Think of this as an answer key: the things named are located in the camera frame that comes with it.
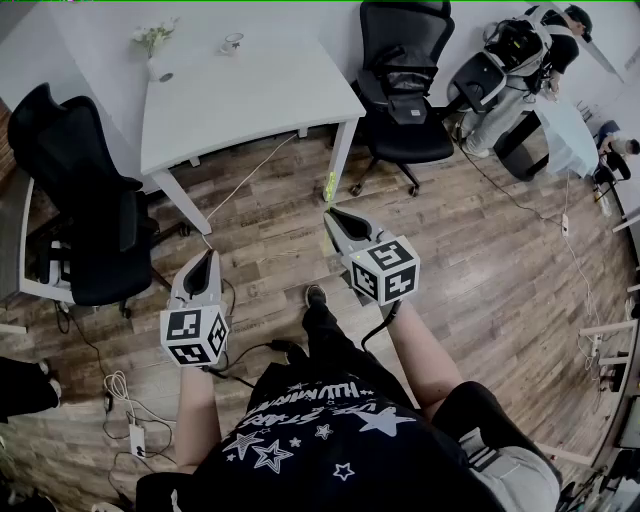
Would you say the thin black floor cable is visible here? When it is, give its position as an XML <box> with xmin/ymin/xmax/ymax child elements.
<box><xmin>458</xmin><ymin>143</ymin><xmax>565</xmax><ymax>225</ymax></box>

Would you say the person's black trouser leg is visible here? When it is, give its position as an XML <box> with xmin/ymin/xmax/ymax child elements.
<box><xmin>301</xmin><ymin>297</ymin><xmax>417</xmax><ymax>407</ymax></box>

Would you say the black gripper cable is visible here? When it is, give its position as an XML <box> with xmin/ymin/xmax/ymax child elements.
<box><xmin>360</xmin><ymin>298</ymin><xmax>404</xmax><ymax>354</ymax></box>
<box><xmin>201</xmin><ymin>339</ymin><xmax>311</xmax><ymax>392</ymax></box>

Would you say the long white floor cable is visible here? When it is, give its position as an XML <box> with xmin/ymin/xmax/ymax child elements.
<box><xmin>201</xmin><ymin>131</ymin><xmax>300</xmax><ymax>251</ymax></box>

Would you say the black backpack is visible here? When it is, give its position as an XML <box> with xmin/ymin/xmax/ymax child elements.
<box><xmin>383</xmin><ymin>46</ymin><xmax>435</xmax><ymax>126</ymax></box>

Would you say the grey round chair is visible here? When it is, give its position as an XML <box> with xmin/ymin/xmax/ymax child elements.
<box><xmin>446</xmin><ymin>51</ymin><xmax>507</xmax><ymax>115</ymax></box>

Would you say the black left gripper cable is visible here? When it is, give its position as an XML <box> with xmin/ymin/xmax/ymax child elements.
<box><xmin>201</xmin><ymin>339</ymin><xmax>311</xmax><ymax>392</ymax></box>

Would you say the grey desk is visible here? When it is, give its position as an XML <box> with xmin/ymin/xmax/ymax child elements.
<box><xmin>0</xmin><ymin>166</ymin><xmax>77</xmax><ymax>307</ymax></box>

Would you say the white table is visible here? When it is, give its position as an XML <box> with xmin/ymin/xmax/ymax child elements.
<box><xmin>139</xmin><ymin>28</ymin><xmax>368</xmax><ymax>237</ymax></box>

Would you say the black star print shirt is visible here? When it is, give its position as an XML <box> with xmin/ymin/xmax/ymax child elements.
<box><xmin>134</xmin><ymin>358</ymin><xmax>564</xmax><ymax>512</ymax></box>

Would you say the white cup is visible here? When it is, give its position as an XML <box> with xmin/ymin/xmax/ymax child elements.
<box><xmin>219</xmin><ymin>32</ymin><xmax>246</xmax><ymax>57</ymax></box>

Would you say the grey striped waist bag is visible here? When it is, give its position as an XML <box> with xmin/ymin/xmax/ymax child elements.
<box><xmin>457</xmin><ymin>427</ymin><xmax>562</xmax><ymax>512</ymax></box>

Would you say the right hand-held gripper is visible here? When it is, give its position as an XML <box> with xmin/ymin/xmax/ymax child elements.
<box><xmin>322</xmin><ymin>207</ymin><xmax>421</xmax><ymax>308</ymax></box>

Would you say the coiled white cable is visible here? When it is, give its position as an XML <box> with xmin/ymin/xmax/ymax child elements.
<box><xmin>101</xmin><ymin>369</ymin><xmax>177</xmax><ymax>454</ymax></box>

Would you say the person's left forearm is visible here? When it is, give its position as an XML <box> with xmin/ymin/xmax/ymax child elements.
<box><xmin>172</xmin><ymin>366</ymin><xmax>224</xmax><ymax>475</ymax></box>

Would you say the white vase with white flowers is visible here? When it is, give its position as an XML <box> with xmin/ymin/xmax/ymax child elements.
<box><xmin>131</xmin><ymin>17</ymin><xmax>182</xmax><ymax>84</ymax></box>

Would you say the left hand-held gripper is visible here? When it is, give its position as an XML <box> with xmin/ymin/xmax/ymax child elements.
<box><xmin>159</xmin><ymin>248</ymin><xmax>232</xmax><ymax>370</ymax></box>

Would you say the thin white cable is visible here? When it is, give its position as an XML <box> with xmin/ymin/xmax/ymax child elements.
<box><xmin>563</xmin><ymin>169</ymin><xmax>603</xmax><ymax>359</ymax></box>

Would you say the light blue covered table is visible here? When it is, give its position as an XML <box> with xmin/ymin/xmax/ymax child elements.
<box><xmin>533</xmin><ymin>93</ymin><xmax>602</xmax><ymax>180</ymax></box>

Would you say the person's right forearm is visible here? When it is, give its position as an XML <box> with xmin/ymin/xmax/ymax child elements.
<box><xmin>388</xmin><ymin>298</ymin><xmax>464</xmax><ymax>424</ymax></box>

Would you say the black pedestal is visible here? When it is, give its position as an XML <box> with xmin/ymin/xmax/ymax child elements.
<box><xmin>493</xmin><ymin>108</ymin><xmax>552</xmax><ymax>183</ymax></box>

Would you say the cluttered workbench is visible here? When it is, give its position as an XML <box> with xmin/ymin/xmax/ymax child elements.
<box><xmin>559</xmin><ymin>389</ymin><xmax>640</xmax><ymax>512</ymax></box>

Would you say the black mesh office chair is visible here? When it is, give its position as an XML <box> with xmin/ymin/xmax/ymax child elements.
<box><xmin>348</xmin><ymin>0</ymin><xmax>457</xmax><ymax>198</ymax></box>

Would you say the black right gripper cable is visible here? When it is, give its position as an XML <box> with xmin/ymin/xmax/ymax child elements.
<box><xmin>360</xmin><ymin>298</ymin><xmax>404</xmax><ymax>354</ymax></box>

